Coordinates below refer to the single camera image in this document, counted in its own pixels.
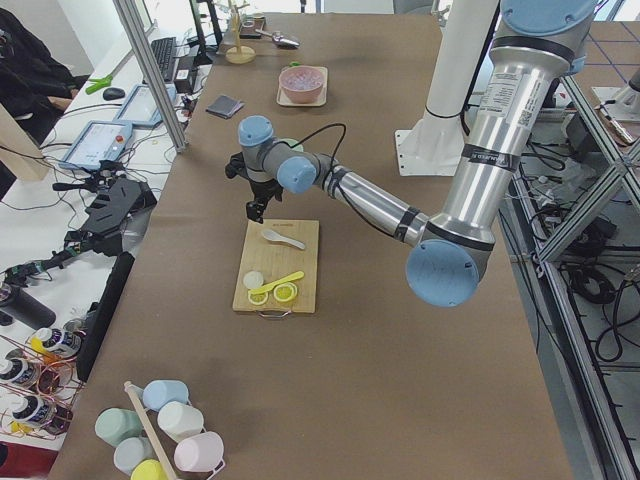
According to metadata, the aluminium frame post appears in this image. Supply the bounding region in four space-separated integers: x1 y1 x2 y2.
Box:
113 0 187 153

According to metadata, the pile of clear ice cubes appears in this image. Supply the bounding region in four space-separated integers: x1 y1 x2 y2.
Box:
280 68 324 92

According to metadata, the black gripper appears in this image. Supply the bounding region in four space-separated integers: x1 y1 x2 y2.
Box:
246 179 283 223

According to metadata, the metal ice scoop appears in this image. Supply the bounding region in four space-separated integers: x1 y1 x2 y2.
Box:
257 29 300 49

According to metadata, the copper wire bottle basket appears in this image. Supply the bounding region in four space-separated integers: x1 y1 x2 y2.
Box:
1 335 84 442

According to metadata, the black computer mouse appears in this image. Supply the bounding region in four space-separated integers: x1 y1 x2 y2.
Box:
102 87 126 101

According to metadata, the yellow cup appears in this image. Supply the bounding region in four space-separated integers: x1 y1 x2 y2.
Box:
130 459 168 480

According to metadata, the mint green bowl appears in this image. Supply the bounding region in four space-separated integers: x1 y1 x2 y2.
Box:
285 138 304 152

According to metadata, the black keyboard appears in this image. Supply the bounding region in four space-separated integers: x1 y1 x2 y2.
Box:
150 37 177 83

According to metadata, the single lemon slice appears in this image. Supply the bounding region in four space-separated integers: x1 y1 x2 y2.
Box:
247 291 269 306

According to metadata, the teach pendant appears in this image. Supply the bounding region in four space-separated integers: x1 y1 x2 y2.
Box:
58 121 133 171
113 84 162 128

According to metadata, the pink cup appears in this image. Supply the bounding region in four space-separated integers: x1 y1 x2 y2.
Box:
174 431 225 473

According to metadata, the purple cloth underneath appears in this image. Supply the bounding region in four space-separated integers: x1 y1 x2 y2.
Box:
230 101 244 116

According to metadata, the pink bowl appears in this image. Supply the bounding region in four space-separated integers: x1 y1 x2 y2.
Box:
278 65 325 104

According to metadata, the yellow plastic knife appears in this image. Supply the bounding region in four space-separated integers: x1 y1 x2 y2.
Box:
248 271 305 295

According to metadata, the lemon slice stack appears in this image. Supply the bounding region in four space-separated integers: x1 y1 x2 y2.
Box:
272 282 298 304

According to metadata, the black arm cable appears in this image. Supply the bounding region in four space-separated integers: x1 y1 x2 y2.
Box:
291 123 401 239

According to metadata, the grey blue cup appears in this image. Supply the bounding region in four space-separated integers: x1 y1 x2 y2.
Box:
113 437 155 475

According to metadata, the wooden mug tree stand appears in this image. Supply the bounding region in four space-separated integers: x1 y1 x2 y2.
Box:
225 0 256 65

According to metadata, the grey folded cloth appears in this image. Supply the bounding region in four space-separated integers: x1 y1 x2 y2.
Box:
205 95 241 119

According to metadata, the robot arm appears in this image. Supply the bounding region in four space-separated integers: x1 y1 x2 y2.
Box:
225 1 595 307

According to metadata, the cream serving tray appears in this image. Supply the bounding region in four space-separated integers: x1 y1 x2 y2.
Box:
277 66 328 107

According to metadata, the white cup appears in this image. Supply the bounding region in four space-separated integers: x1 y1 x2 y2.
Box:
157 401 204 442

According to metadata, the teach pendant far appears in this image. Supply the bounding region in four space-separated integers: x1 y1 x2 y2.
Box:
113 84 162 128

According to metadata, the bamboo cutting board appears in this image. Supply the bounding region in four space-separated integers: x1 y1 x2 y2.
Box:
232 219 320 314

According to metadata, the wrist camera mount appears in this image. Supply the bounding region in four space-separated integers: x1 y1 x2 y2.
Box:
225 152 249 180

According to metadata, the teach pendant near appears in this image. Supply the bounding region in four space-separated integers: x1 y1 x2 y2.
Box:
58 121 133 171

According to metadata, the white ceramic spoon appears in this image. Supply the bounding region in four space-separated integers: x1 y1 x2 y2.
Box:
261 229 306 250

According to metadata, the green cup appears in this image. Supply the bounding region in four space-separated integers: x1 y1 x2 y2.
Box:
94 408 143 447

